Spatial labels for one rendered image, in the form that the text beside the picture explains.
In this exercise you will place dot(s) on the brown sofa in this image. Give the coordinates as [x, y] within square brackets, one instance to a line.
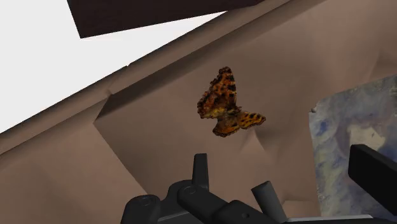
[149, 136]

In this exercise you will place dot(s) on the blue grey patterned cushion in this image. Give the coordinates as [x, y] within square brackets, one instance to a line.
[344, 124]

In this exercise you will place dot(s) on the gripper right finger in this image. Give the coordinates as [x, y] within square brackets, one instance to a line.
[373, 173]

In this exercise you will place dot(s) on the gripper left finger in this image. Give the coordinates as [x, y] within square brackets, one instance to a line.
[198, 201]

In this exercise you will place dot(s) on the orange black butterfly figure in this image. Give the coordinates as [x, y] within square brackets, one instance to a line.
[224, 102]

